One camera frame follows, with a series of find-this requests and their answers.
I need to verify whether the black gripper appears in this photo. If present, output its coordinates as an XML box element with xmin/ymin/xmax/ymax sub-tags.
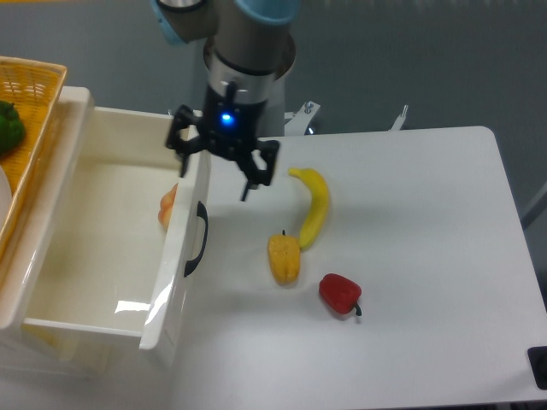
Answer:
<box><xmin>165</xmin><ymin>85</ymin><xmax>280</xmax><ymax>202</ymax></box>

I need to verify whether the pale round bread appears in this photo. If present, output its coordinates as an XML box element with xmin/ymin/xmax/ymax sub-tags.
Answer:
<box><xmin>157</xmin><ymin>184</ymin><xmax>178</xmax><ymax>231</ymax></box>

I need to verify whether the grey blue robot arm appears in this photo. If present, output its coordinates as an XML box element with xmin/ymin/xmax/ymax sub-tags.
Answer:
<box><xmin>150</xmin><ymin>1</ymin><xmax>300</xmax><ymax>192</ymax></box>

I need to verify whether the yellow banana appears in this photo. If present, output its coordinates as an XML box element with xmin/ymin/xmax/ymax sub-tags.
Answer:
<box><xmin>288</xmin><ymin>167</ymin><xmax>330</xmax><ymax>250</ymax></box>

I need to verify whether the yellow bell pepper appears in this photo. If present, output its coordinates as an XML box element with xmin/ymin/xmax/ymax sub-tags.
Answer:
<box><xmin>267</xmin><ymin>231</ymin><xmax>301</xmax><ymax>285</ymax></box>

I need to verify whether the white open drawer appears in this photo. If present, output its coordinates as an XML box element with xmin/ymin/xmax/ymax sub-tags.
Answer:
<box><xmin>23</xmin><ymin>108</ymin><xmax>210</xmax><ymax>353</ymax></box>

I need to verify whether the red bell pepper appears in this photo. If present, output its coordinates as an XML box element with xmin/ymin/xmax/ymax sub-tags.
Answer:
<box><xmin>319</xmin><ymin>273</ymin><xmax>362</xmax><ymax>317</ymax></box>

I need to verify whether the yellow woven basket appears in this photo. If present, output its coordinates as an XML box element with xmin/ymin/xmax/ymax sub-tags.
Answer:
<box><xmin>1</xmin><ymin>56</ymin><xmax>67</xmax><ymax>254</ymax></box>

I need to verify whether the green bell pepper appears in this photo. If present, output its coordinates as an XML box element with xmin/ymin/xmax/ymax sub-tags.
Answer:
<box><xmin>1</xmin><ymin>100</ymin><xmax>26</xmax><ymax>155</ymax></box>

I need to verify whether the black corner object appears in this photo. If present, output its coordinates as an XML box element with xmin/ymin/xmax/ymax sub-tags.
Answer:
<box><xmin>527</xmin><ymin>346</ymin><xmax>547</xmax><ymax>390</ymax></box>

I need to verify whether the black drawer handle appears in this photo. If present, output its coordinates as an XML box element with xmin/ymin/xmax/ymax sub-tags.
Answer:
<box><xmin>184</xmin><ymin>201</ymin><xmax>209</xmax><ymax>278</ymax></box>

